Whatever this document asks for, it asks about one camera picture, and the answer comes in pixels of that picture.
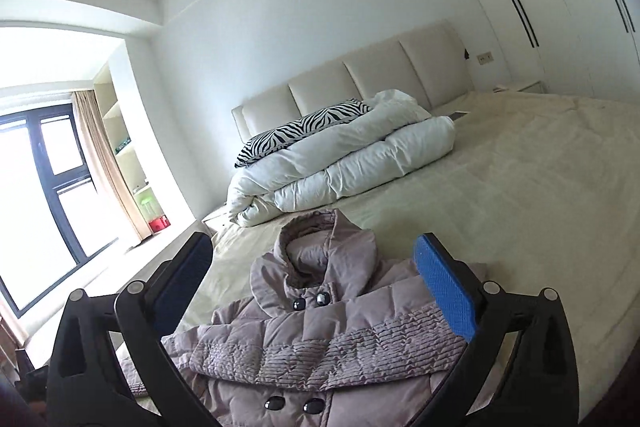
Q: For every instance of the beige curtain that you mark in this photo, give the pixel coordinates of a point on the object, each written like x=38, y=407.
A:
x=105, y=157

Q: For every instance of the white tablet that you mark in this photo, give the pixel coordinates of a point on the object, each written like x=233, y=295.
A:
x=457, y=114

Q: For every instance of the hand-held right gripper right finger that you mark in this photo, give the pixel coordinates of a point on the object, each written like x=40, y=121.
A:
x=445, y=287

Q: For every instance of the mauve quilted down jacket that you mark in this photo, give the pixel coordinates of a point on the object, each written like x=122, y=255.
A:
x=300, y=337

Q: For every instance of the white built-in wardrobe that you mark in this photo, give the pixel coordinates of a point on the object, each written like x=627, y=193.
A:
x=565, y=7

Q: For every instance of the black framed window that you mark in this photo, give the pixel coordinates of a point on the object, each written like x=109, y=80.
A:
x=60, y=187

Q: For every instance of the bed with beige sheet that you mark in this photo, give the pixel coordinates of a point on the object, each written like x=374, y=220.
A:
x=525, y=187

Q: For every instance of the green plastic stool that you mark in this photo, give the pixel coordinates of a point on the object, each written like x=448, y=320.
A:
x=146, y=204

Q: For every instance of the zebra print pillow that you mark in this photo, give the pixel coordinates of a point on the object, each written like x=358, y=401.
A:
x=300, y=127

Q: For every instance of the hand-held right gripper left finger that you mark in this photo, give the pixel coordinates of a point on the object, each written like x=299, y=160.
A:
x=184, y=283

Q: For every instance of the white folded duvet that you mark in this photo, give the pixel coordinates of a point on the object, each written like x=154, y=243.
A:
x=350, y=157

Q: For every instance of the white nightstand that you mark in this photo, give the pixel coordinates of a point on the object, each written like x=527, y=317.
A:
x=522, y=86

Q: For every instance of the cream wall shelf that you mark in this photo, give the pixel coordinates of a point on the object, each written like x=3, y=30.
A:
x=127, y=127

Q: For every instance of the cream padded headboard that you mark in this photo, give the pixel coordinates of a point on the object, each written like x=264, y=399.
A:
x=380, y=72

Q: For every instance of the red plastic box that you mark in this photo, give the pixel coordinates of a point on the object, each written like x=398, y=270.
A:
x=159, y=224

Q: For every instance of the wall power socket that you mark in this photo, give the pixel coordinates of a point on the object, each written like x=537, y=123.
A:
x=485, y=58

